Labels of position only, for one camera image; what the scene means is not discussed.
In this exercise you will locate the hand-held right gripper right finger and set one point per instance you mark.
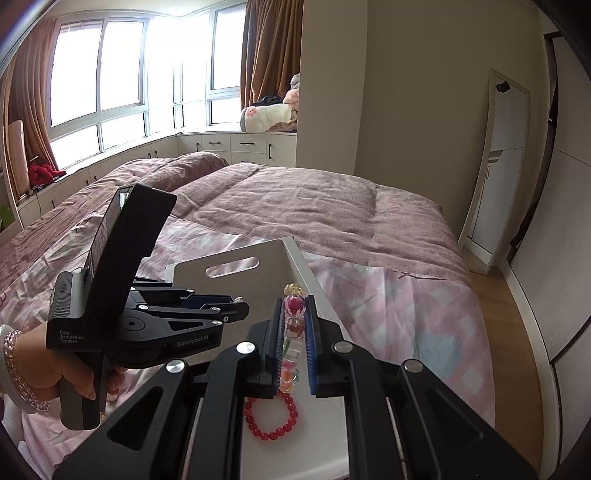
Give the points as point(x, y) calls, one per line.
point(313, 344)

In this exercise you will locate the brown curtain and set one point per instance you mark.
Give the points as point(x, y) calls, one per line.
point(270, 50)
point(32, 92)

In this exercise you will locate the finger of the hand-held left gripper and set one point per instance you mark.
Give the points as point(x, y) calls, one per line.
point(226, 317)
point(203, 301)

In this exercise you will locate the white plastic tray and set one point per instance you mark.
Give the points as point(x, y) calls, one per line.
point(258, 286)

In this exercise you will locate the white plush pillow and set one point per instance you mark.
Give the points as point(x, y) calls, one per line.
point(268, 117)

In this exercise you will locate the mauve pillow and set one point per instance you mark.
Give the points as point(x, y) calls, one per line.
point(184, 168)

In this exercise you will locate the person's left hand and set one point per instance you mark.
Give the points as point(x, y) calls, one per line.
point(76, 376)

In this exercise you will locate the large bay window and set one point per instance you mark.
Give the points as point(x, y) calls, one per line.
point(120, 60)

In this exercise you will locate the pile of clothes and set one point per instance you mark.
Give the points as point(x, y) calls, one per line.
point(292, 99)

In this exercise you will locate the person's left forearm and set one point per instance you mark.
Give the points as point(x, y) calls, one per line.
point(23, 364)

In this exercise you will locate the white window seat cabinets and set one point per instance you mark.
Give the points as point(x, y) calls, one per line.
point(240, 145)

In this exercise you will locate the white wardrobe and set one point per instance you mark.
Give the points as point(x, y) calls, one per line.
point(568, 230)

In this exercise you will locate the red plush toy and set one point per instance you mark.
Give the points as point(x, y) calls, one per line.
point(44, 173)

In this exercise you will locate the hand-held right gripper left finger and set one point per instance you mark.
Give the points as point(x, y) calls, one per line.
point(278, 339)

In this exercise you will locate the pink bed with blanket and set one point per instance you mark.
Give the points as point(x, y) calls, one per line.
point(392, 332)

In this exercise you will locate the white leaning door panel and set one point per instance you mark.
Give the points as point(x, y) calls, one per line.
point(501, 161)

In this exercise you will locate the mauve bed blanket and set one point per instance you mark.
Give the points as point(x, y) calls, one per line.
point(314, 207)

